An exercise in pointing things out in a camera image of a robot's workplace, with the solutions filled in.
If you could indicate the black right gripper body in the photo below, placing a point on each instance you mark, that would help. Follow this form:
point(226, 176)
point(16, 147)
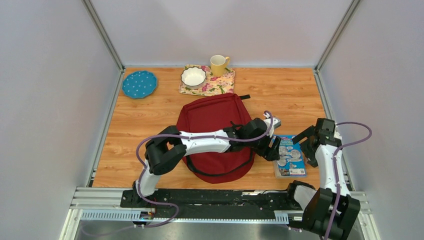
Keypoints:
point(306, 149)

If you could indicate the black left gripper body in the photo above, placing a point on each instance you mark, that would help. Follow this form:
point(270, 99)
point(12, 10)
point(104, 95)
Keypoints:
point(261, 147)

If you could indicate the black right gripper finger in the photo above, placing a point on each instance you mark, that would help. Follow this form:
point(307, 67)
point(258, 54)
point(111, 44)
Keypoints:
point(306, 137)
point(309, 154)

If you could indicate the blue comic book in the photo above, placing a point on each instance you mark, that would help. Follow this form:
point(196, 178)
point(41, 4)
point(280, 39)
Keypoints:
point(291, 160)

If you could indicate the red backpack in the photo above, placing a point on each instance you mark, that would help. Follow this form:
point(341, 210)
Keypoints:
point(210, 114)

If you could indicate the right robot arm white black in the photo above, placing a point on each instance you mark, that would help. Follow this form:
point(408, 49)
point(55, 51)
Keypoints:
point(329, 211)

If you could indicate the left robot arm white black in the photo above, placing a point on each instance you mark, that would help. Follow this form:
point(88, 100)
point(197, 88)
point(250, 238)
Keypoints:
point(164, 151)

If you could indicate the floral serving tray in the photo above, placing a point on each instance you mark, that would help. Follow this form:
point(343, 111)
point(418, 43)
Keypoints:
point(213, 85)

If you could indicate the yellow mug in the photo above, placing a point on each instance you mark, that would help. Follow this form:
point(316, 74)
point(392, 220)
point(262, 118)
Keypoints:
point(218, 64)

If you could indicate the white scalloped bowl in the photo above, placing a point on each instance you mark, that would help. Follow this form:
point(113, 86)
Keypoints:
point(193, 77)

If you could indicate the blue polka dot plate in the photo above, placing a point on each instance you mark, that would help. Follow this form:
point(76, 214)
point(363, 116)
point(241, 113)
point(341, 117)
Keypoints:
point(139, 84)

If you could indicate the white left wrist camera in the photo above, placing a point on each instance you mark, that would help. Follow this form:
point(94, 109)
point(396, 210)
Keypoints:
point(271, 122)

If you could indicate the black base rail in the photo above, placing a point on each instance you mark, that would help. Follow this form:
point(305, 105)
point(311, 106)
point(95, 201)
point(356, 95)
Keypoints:
point(215, 206)

